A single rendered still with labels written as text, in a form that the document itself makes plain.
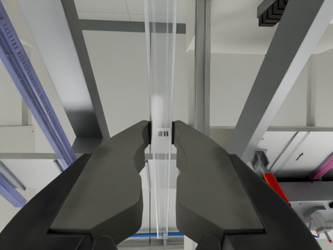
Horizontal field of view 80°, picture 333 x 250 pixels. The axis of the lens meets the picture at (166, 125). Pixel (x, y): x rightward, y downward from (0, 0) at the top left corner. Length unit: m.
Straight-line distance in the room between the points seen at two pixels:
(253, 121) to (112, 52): 1.92
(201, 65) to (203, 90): 0.07
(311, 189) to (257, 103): 0.29
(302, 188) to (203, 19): 0.52
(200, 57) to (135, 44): 1.59
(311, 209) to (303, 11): 0.44
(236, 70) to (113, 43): 1.28
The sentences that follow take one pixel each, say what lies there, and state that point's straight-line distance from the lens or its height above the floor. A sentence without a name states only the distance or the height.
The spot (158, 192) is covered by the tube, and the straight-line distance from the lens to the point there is 0.20.
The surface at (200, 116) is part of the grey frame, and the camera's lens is 0.61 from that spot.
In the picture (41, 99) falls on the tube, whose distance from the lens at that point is 0.20.
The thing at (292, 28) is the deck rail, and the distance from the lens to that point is 0.32.
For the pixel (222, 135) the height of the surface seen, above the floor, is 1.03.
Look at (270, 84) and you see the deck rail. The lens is 0.33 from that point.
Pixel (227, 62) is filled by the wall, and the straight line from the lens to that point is 2.26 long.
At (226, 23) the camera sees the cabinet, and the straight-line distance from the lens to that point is 0.84.
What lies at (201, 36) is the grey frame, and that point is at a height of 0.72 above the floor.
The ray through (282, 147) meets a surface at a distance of 0.45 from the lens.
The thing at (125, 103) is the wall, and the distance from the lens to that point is 2.06.
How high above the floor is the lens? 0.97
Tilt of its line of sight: 2 degrees up
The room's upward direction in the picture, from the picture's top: 180 degrees counter-clockwise
